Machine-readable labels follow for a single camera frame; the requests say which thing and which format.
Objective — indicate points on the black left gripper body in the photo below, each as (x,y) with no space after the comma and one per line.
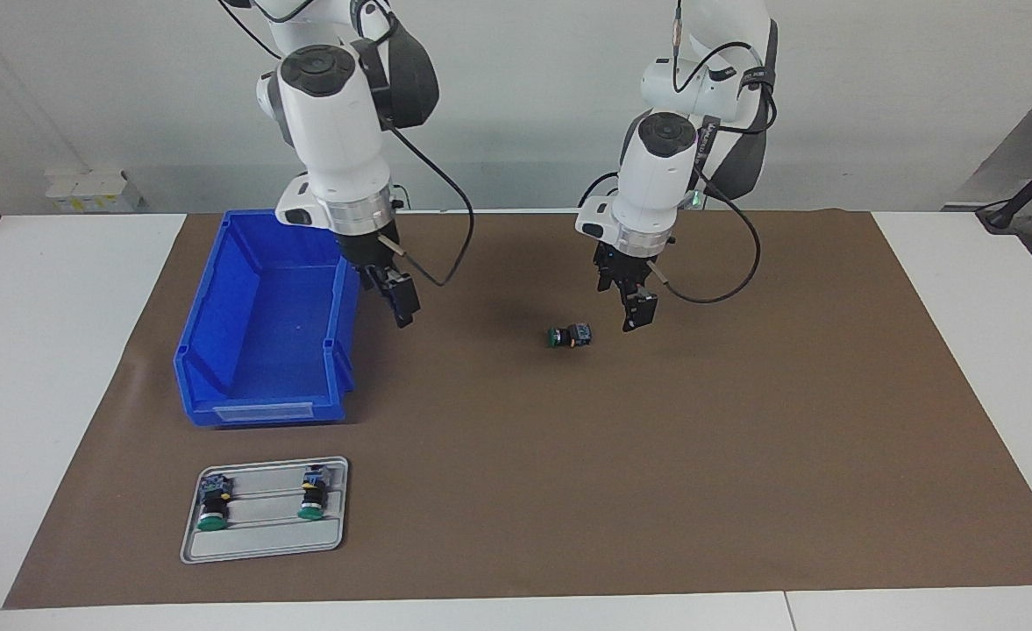
(621,263)

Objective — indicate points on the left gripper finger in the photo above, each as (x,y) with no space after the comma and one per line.
(640,311)

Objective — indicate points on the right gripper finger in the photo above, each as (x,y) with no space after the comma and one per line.
(404,302)

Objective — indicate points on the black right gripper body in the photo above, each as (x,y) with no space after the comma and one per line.
(362,245)

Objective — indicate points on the green push button switch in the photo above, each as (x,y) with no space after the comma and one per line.
(568,336)
(213,506)
(312,499)

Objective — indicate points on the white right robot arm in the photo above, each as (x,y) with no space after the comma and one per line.
(331,131)

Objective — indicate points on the blue plastic storage bin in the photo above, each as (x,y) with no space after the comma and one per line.
(270,350)

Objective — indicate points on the brown table mat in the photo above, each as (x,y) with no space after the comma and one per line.
(656,482)

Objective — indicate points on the grey metal tray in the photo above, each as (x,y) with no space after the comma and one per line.
(261,539)

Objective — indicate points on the white wall box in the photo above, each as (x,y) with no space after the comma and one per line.
(86,188)

